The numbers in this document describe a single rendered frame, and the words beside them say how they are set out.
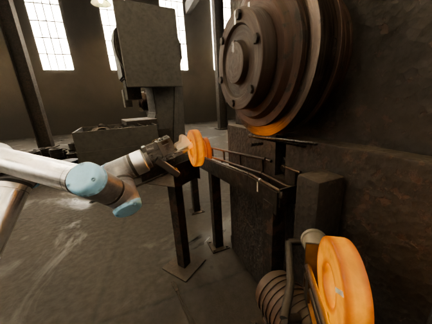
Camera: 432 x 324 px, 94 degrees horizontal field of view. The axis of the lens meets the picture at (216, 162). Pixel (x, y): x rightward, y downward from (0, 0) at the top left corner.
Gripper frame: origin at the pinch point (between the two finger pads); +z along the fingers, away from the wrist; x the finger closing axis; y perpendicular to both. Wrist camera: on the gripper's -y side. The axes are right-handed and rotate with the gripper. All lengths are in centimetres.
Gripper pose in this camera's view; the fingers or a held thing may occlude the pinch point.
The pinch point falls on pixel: (194, 143)
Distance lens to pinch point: 84.3
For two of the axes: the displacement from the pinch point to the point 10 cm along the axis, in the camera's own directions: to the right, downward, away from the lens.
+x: -3.7, -2.5, 8.9
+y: -3.1, -8.7, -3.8
